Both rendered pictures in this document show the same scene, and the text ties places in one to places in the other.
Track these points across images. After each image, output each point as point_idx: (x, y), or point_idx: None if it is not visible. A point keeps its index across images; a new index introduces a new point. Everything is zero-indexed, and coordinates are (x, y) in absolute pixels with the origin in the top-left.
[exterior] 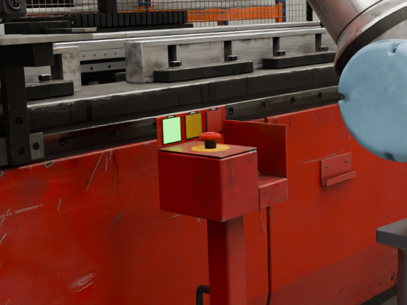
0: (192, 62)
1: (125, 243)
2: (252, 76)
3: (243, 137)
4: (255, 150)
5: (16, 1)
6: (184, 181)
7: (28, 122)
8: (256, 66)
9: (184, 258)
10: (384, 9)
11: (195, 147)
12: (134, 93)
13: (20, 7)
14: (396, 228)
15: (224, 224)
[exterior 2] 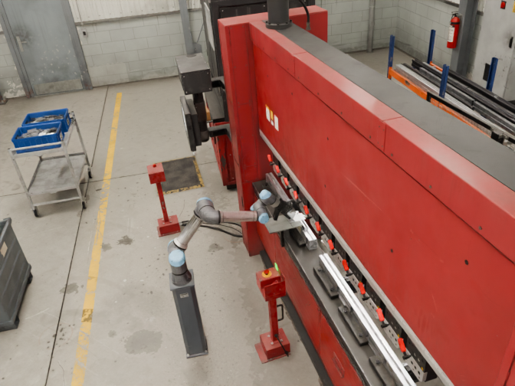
0: (329, 276)
1: (295, 285)
2: (316, 293)
3: (278, 286)
4: (260, 281)
5: (273, 217)
6: None
7: (281, 240)
8: (344, 305)
9: (303, 308)
10: (176, 237)
11: (270, 272)
12: (296, 258)
13: (273, 218)
14: (190, 270)
15: None
